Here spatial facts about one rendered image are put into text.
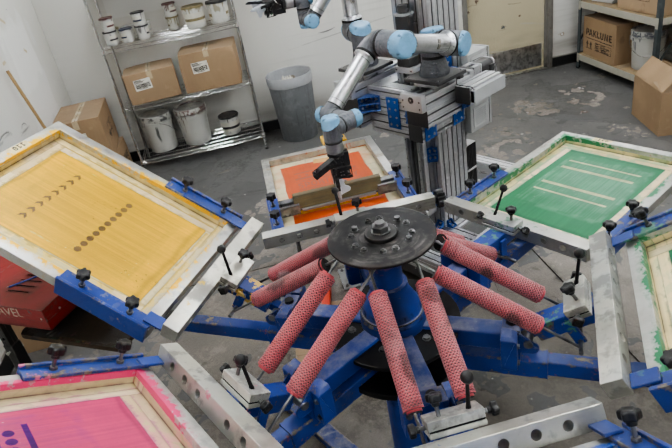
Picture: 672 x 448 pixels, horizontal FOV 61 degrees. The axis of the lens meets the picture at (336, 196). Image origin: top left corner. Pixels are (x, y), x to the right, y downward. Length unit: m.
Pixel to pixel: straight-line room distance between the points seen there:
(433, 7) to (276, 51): 3.09
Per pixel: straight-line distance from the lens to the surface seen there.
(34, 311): 2.15
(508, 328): 1.63
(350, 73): 2.49
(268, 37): 5.94
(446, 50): 2.74
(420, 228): 1.57
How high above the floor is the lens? 2.15
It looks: 28 degrees down
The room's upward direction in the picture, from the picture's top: 11 degrees counter-clockwise
